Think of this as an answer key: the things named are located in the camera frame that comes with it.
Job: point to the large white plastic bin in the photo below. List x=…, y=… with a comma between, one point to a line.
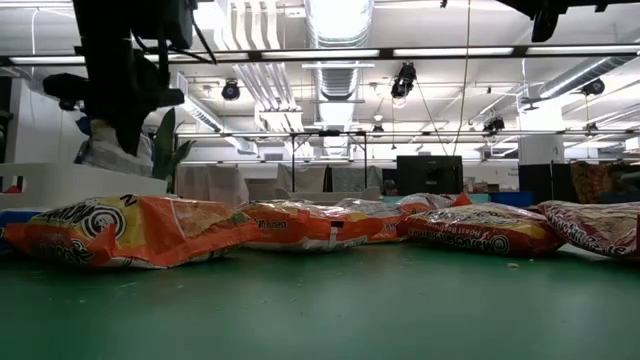
x=75, y=185

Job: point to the orange patterned cloth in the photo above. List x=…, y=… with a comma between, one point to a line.
x=595, y=180

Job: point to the green snake plant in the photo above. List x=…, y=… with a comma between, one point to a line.
x=165, y=145

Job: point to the red Maruchan noodle packet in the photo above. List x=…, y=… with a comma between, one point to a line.
x=475, y=230
x=430, y=201
x=590, y=225

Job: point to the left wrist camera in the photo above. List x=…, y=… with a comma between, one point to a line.
x=165, y=25

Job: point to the silver ventilation duct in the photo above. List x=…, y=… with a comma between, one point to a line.
x=340, y=80
x=575, y=80

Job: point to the black ceiling spotlight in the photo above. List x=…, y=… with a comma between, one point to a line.
x=231, y=91
x=402, y=80
x=67, y=105
x=593, y=87
x=494, y=124

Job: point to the orange Maruchan noodle packet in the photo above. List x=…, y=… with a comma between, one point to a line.
x=300, y=227
x=385, y=227
x=150, y=230

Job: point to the blue storage box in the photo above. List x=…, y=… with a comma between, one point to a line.
x=510, y=199

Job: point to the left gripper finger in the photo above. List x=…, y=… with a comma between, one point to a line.
x=130, y=132

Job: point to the black monitor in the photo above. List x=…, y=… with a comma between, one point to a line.
x=430, y=175

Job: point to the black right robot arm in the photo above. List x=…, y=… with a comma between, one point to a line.
x=545, y=22

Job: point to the black metal rack frame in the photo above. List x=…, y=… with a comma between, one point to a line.
x=330, y=133

